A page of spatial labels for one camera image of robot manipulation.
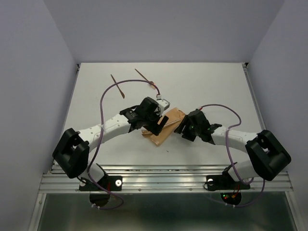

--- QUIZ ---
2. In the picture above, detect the peach satin napkin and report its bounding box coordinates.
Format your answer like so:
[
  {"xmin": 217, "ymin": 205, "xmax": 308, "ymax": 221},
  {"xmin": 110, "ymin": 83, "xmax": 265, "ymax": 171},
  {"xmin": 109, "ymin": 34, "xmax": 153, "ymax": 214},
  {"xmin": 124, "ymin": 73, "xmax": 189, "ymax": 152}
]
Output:
[{"xmin": 141, "ymin": 107, "xmax": 186, "ymax": 147}]

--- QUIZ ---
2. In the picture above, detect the copper knife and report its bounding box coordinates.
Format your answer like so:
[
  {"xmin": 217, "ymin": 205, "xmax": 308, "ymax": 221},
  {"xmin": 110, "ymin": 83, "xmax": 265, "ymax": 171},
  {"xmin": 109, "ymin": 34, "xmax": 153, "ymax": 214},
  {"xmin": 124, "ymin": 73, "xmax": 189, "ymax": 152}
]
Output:
[{"xmin": 110, "ymin": 74, "xmax": 125, "ymax": 99}]

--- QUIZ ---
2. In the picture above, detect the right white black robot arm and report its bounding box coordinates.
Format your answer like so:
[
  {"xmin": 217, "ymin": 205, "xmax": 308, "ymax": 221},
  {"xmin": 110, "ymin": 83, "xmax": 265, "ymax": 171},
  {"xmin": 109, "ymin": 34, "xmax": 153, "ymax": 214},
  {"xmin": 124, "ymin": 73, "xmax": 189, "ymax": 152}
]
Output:
[{"xmin": 175, "ymin": 109, "xmax": 291, "ymax": 191}]

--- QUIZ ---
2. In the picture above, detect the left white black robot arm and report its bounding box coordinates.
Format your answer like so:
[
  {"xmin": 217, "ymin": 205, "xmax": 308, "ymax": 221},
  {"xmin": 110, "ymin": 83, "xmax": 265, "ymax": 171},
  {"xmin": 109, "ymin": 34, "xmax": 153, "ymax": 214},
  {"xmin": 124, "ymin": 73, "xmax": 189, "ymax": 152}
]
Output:
[{"xmin": 52, "ymin": 97, "xmax": 170, "ymax": 190}]

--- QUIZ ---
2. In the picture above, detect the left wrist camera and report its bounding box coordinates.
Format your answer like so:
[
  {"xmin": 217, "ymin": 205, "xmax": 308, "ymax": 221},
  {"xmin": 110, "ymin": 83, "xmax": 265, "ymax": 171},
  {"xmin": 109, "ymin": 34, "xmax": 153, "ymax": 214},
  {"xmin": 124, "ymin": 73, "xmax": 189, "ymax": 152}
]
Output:
[{"xmin": 156, "ymin": 95, "xmax": 170, "ymax": 113}]

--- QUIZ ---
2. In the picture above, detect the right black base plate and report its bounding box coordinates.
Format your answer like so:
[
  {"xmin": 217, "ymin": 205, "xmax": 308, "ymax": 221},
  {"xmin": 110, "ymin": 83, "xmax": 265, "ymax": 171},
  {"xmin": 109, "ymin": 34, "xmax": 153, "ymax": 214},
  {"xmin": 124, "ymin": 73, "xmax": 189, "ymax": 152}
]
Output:
[{"xmin": 203, "ymin": 175, "xmax": 250, "ymax": 192}]

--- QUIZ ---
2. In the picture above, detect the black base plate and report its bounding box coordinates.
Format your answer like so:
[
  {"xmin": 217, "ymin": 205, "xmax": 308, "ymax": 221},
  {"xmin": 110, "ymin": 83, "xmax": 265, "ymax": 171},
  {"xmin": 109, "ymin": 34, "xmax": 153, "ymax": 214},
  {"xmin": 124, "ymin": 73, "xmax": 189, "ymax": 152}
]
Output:
[
  {"xmin": 203, "ymin": 175, "xmax": 250, "ymax": 192},
  {"xmin": 77, "ymin": 175, "xmax": 123, "ymax": 192}
]

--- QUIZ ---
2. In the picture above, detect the aluminium rail frame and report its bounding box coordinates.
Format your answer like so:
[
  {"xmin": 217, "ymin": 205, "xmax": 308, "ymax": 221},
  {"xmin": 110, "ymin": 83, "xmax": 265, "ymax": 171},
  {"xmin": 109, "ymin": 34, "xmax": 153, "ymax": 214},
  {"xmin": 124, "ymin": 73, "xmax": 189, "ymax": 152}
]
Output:
[{"xmin": 29, "ymin": 63, "xmax": 305, "ymax": 231}]

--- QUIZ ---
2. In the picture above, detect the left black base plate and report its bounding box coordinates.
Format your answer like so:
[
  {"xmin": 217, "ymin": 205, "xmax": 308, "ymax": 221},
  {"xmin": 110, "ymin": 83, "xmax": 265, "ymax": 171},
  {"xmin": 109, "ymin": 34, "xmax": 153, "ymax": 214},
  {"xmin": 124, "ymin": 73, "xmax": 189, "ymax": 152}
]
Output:
[{"xmin": 77, "ymin": 175, "xmax": 123, "ymax": 192}]

